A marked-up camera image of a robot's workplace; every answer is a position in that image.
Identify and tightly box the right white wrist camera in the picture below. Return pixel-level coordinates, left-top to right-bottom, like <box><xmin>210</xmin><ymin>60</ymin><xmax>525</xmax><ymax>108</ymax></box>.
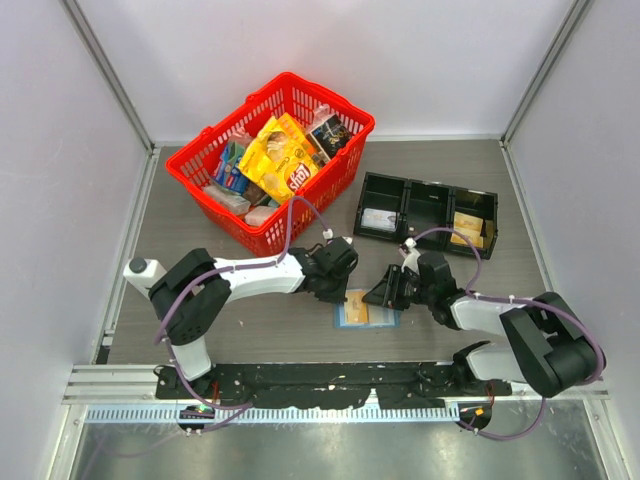
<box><xmin>399</xmin><ymin>237</ymin><xmax>421</xmax><ymax>273</ymax></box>

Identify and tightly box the clear wrapped packet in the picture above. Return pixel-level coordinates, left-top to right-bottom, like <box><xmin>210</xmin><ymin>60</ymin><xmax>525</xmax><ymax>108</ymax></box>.
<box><xmin>202</xmin><ymin>184</ymin><xmax>251</xmax><ymax>216</ymax></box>

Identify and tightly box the blue green packet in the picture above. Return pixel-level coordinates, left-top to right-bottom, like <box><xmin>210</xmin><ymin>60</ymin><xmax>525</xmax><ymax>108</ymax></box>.
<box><xmin>214</xmin><ymin>141</ymin><xmax>249</xmax><ymax>195</ymax></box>

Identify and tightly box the red plastic shopping basket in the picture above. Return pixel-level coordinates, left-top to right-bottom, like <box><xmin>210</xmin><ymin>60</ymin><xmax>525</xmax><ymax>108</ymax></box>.
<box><xmin>165</xmin><ymin>72</ymin><xmax>375</xmax><ymax>257</ymax></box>

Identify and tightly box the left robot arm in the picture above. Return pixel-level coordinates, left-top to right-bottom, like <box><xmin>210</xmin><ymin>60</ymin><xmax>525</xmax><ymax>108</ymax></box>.
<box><xmin>123</xmin><ymin>237</ymin><xmax>358</xmax><ymax>398</ymax></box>

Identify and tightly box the blue card holder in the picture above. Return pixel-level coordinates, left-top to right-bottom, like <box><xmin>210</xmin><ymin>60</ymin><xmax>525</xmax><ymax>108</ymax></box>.
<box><xmin>334</xmin><ymin>301</ymin><xmax>399</xmax><ymax>330</ymax></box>

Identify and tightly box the white card in tray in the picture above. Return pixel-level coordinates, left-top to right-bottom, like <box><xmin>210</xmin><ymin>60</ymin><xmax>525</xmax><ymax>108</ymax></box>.
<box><xmin>361</xmin><ymin>208</ymin><xmax>397</xmax><ymax>232</ymax></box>

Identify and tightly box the black three-compartment tray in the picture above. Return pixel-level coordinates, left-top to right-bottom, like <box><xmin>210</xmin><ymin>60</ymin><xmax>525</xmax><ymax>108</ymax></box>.
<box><xmin>354</xmin><ymin>172</ymin><xmax>498</xmax><ymax>260</ymax></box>

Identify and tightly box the yellow Lays chips bag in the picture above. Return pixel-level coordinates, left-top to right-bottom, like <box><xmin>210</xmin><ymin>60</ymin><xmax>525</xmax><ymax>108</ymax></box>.
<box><xmin>238</xmin><ymin>113</ymin><xmax>320</xmax><ymax>205</ymax></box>

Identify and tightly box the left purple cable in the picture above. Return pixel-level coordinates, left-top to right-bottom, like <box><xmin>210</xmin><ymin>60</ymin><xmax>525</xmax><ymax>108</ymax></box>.
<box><xmin>152</xmin><ymin>195</ymin><xmax>334</xmax><ymax>431</ymax></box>

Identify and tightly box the black snack box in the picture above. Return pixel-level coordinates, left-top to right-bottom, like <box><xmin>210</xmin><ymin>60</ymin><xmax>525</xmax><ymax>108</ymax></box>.
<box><xmin>307</xmin><ymin>114</ymin><xmax>352</xmax><ymax>159</ymax></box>

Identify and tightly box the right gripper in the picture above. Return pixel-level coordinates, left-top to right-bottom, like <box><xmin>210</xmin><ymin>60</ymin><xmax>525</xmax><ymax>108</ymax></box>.
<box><xmin>363</xmin><ymin>264</ymin><xmax>435</xmax><ymax>310</ymax></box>

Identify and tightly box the purple cable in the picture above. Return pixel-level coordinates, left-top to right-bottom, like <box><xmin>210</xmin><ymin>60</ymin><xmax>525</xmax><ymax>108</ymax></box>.
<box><xmin>152</xmin><ymin>195</ymin><xmax>334</xmax><ymax>431</ymax></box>
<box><xmin>407</xmin><ymin>227</ymin><xmax>605</xmax><ymax>441</ymax></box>

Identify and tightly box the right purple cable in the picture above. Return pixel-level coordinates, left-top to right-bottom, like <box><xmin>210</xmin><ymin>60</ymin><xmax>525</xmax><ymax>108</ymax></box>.
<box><xmin>407</xmin><ymin>227</ymin><xmax>605</xmax><ymax>441</ymax></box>

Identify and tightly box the pink wrapped packet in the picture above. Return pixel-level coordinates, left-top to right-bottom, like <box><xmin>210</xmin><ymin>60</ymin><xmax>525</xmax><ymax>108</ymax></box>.
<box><xmin>244</xmin><ymin>206</ymin><xmax>277</xmax><ymax>227</ymax></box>

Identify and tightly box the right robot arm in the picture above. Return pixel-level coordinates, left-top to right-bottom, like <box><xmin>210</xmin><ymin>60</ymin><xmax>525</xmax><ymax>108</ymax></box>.
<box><xmin>362</xmin><ymin>252</ymin><xmax>606</xmax><ymax>398</ymax></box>

